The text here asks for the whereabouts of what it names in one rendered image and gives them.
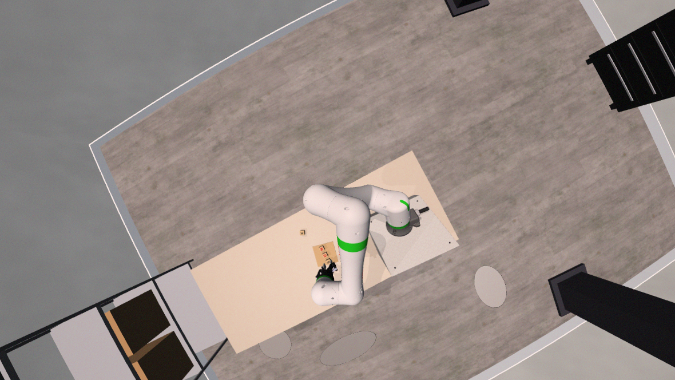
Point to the tan mat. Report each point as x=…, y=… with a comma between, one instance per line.
x=330, y=249

